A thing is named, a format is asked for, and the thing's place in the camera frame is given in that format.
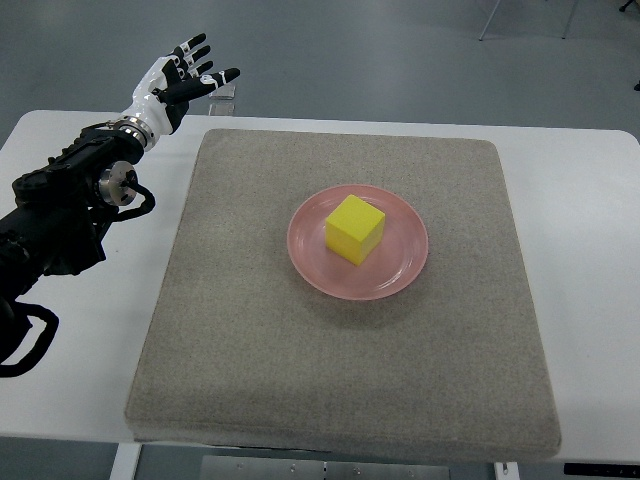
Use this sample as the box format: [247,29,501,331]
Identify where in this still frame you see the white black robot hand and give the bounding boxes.
[119,33,240,148]

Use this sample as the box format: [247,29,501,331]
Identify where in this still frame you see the yellow foam block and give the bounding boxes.
[325,194,386,266]

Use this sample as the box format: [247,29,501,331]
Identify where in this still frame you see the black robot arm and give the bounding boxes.
[1,116,157,322]

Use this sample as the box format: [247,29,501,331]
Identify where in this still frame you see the pink plate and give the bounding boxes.
[287,184,429,301]

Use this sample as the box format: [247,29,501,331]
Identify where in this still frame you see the beige fabric mat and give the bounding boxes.
[124,129,561,462]

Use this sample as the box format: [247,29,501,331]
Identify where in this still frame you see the white table leg left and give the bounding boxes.
[109,443,142,480]

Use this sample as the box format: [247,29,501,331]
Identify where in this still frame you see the metal chair legs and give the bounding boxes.
[477,0,582,42]

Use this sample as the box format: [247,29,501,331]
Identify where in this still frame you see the black cable loop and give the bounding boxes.
[0,299,61,379]

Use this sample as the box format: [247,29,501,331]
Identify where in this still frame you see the metal table base plate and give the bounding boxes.
[199,455,451,480]

